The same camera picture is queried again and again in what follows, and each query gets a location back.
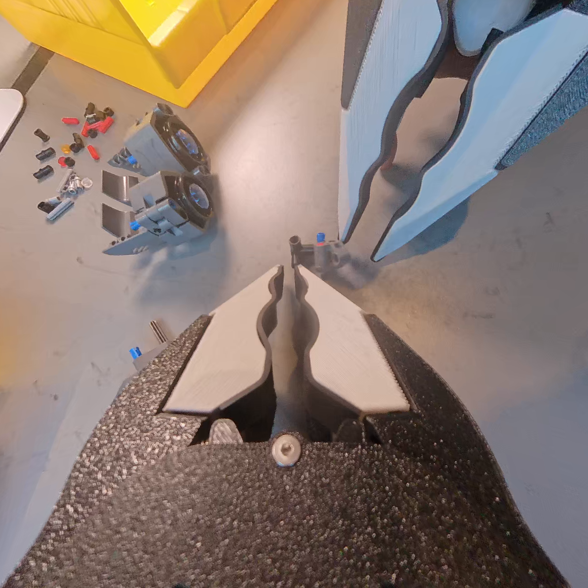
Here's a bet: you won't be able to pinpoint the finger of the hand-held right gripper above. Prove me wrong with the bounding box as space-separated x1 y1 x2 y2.
371 8 588 262
337 0 451 244

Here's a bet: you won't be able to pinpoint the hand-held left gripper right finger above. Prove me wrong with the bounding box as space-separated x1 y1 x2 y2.
294 266 410 414

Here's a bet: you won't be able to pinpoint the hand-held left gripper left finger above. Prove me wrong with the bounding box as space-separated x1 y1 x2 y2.
163 266 285 414

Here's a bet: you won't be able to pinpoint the grey angular connector piece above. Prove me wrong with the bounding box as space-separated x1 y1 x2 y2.
314 232 348 270

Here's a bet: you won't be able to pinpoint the grey desk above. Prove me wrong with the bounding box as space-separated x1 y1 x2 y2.
0 0 588 584

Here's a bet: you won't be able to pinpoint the grey beam with black axle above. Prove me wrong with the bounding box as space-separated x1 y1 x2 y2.
129 319 169 374

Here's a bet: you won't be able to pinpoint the grey twin engine toy assembly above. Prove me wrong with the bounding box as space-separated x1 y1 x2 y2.
102 103 216 256

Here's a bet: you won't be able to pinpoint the large yellow storage bin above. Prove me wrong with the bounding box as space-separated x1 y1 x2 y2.
0 0 279 109

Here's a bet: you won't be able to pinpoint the scattered small building pieces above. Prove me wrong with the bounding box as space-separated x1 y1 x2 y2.
33 102 115 223

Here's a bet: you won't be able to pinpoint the white rounded board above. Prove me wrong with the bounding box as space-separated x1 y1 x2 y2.
0 89 25 153

